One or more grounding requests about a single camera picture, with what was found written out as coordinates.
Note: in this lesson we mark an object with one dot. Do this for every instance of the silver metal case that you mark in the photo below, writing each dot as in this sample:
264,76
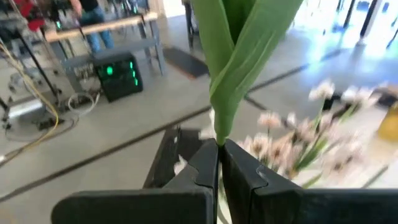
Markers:
25,109

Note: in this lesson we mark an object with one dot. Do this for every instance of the orange artificial tulip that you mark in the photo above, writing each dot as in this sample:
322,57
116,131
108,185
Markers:
236,62

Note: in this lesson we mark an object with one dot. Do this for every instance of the black floor mat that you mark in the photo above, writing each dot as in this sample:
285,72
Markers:
186,62

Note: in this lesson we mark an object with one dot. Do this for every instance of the person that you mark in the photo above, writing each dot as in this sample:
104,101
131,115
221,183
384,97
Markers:
99,34

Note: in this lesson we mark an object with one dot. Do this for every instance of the red and black tool case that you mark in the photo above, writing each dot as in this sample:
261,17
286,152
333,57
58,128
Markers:
29,14

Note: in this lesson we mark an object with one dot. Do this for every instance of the white artificial flower bunch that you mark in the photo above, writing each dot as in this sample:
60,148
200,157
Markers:
321,90
270,119

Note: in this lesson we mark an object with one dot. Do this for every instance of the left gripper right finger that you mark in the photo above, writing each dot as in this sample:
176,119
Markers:
295,205

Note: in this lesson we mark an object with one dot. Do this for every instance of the black computer with green lights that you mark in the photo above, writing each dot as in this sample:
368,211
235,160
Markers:
118,77

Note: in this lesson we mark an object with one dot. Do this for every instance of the wooden top workbench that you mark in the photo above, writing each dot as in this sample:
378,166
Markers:
102,26

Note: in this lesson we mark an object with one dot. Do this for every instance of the yellow vase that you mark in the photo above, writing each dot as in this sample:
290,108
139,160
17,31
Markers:
390,126

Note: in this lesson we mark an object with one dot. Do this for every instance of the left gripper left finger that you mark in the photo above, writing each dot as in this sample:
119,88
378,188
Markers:
140,205

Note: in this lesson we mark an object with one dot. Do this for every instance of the pink artificial flower bunch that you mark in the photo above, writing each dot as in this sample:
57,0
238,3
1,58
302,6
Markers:
357,180

